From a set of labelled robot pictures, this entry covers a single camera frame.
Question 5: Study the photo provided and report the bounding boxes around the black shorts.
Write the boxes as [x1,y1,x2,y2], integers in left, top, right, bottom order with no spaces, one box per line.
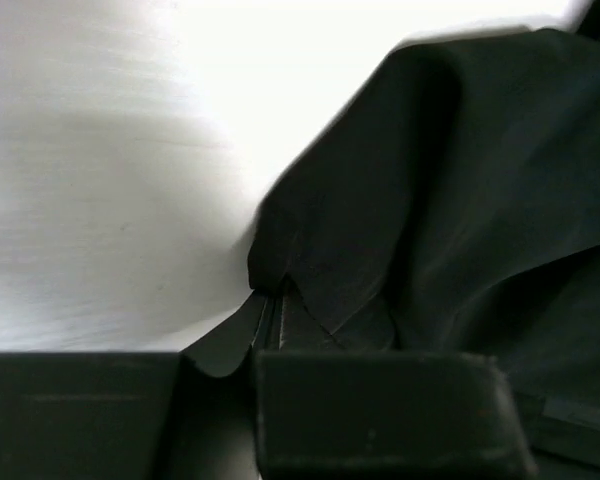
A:
[172,0,600,480]

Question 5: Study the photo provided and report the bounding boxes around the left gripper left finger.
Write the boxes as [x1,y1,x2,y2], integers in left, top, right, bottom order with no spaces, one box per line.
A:
[0,294,274,479]

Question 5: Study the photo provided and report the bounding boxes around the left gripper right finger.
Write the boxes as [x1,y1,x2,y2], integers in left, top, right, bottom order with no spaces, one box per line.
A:
[253,300,538,479]

